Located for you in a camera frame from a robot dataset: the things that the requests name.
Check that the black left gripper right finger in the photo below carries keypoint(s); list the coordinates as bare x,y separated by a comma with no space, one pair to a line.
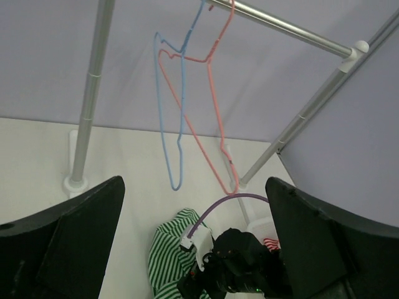
330,252

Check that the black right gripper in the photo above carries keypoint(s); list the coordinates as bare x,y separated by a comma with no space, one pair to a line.
215,281

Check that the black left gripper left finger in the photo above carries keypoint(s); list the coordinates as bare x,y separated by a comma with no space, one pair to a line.
62,251

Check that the red striped tank top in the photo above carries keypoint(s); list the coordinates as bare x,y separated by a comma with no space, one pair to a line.
272,244

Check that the green striped tank top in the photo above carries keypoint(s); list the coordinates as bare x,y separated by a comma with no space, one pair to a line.
167,263

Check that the blue wire hanger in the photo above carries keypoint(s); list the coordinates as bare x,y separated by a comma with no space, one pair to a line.
159,39

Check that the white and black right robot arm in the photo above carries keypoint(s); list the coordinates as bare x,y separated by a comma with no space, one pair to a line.
237,263

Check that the white plastic basket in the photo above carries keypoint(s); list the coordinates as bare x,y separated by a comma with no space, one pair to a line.
263,228

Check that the right aluminium frame post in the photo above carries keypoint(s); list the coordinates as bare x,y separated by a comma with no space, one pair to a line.
389,27

